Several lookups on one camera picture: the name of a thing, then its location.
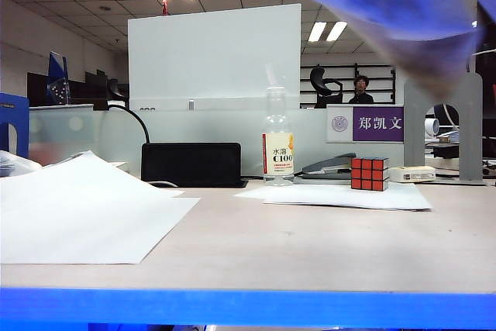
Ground blue plastic stand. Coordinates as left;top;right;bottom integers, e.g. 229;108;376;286
0;92;30;158

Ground black office chair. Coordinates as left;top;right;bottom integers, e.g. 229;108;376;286
309;67;345;109

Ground grey stapler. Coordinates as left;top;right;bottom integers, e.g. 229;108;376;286
301;152;357;180

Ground white monitor back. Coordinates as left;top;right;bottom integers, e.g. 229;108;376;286
127;2;302;112

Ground clear plastic bag with papers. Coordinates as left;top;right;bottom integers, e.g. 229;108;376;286
0;149;44;178

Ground small cream white box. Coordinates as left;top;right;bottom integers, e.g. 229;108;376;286
388;165;437;184

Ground white desk fan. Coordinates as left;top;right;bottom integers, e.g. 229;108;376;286
424;116;441;142

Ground black rectangular box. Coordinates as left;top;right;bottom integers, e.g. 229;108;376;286
140;142;250;188

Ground seated person in black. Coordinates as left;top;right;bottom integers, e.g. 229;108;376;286
347;74;375;105

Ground black gooseneck cable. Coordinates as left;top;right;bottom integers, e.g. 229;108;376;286
95;100;152;144

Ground rubik's cube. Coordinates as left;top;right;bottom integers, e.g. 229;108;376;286
350;156;391;192

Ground clear plastic drink bottle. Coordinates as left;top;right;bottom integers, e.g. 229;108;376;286
262;86;296;188

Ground blue crystal trophy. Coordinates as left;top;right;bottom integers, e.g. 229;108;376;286
46;51;71;106

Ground frosted glass desk partition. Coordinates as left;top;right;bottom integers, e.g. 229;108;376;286
29;104;406;178

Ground large white paper sheet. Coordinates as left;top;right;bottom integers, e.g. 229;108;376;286
0;149;202;266

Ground black wall rack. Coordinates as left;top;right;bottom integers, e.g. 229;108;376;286
300;61;398;109

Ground purple and white name plate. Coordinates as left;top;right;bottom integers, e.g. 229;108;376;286
325;105;405;144

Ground white paper sheet under cube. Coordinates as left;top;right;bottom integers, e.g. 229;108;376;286
232;182;433;212

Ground black upright panel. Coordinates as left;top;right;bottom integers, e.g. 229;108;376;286
475;47;496;161

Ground grey metal bookend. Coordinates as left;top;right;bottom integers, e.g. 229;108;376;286
402;71;485;186

